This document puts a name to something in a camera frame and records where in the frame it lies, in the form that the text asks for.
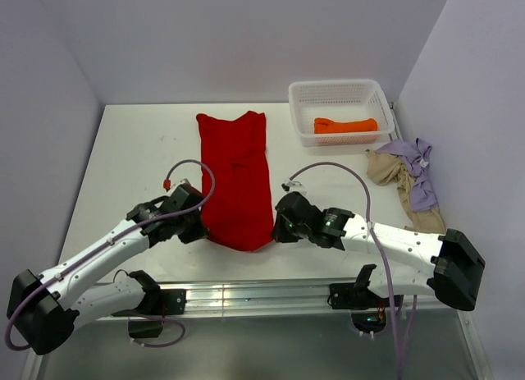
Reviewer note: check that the red t-shirt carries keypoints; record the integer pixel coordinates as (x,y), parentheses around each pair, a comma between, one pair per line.
(239,213)

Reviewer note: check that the purple t-shirt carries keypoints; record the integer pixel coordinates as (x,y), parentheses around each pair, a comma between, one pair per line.
(416,158)

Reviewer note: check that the white plastic basket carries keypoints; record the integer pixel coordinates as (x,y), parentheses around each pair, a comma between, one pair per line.
(340,101)

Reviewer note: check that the aluminium rail frame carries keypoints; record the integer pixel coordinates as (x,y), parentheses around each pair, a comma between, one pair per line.
(288,298)

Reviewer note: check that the rolled orange t-shirt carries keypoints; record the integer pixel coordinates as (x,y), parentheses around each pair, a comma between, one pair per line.
(327,126)

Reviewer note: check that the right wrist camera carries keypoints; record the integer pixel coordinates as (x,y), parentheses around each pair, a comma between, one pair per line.
(293,186)

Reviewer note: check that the beige t-shirt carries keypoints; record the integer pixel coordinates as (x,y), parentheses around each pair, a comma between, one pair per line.
(383,169)

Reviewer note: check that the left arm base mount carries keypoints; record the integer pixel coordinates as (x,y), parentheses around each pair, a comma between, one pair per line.
(153,322)

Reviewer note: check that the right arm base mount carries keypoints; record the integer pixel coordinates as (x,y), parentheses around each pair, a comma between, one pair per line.
(371,318)

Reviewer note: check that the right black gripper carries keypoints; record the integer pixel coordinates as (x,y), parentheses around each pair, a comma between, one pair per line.
(280,233)

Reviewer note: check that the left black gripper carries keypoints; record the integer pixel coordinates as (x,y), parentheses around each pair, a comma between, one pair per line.
(198,232)

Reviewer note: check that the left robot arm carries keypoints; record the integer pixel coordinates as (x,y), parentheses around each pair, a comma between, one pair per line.
(46,308)

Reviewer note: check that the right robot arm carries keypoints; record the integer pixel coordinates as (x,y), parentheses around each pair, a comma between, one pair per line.
(446,266)

